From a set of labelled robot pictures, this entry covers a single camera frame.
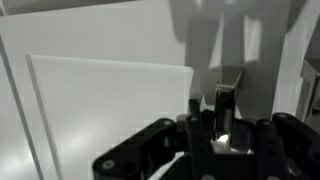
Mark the white end cupboard door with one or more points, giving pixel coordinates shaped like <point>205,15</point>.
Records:
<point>293,66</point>

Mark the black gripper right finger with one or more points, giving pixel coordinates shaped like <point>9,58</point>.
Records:
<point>290,146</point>

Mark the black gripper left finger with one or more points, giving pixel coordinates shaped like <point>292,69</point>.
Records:
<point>196,143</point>

